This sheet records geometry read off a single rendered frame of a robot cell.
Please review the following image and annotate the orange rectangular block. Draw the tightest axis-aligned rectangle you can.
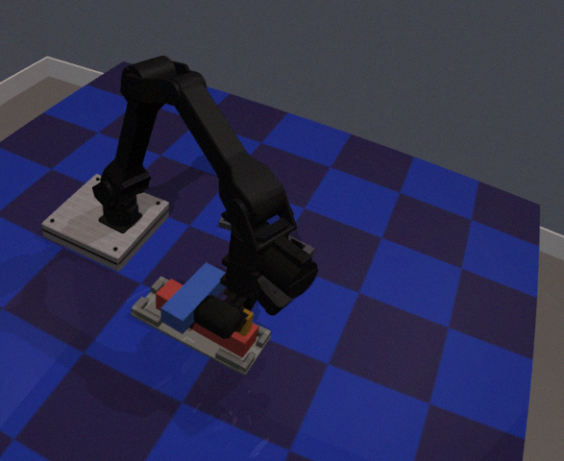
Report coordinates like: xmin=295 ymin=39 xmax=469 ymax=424
xmin=235 ymin=308 xmax=254 ymax=336

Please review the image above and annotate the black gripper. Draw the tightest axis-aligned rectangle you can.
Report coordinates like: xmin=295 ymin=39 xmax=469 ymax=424
xmin=193 ymin=254 xmax=262 ymax=339

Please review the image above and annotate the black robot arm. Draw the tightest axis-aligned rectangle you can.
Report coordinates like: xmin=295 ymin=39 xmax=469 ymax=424
xmin=92 ymin=56 xmax=318 ymax=315

